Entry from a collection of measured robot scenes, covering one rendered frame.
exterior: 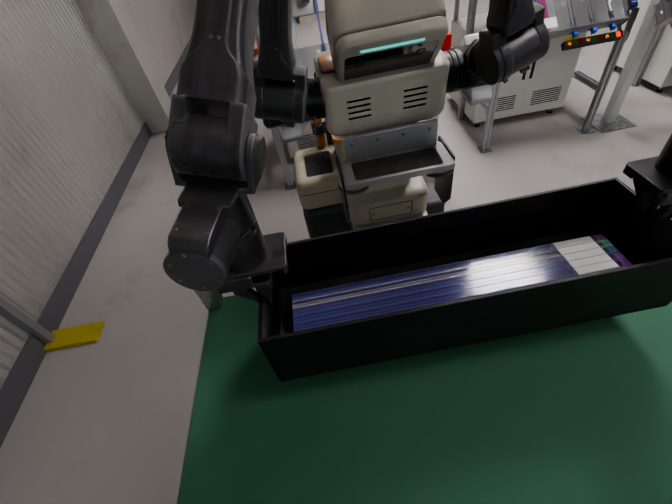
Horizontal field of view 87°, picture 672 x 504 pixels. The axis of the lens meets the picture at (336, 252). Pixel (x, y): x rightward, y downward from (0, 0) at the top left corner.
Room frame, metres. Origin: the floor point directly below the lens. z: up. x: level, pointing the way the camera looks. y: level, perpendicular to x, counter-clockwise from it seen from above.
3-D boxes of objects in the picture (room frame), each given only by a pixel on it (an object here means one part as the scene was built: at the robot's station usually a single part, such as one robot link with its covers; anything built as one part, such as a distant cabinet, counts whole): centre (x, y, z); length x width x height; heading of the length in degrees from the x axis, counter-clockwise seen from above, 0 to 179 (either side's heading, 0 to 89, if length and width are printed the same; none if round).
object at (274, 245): (0.33, 0.11, 1.21); 0.10 x 0.07 x 0.07; 89
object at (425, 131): (0.72, -0.18, 0.99); 0.28 x 0.16 x 0.22; 89
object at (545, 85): (2.77, -1.61, 0.31); 0.70 x 0.65 x 0.62; 88
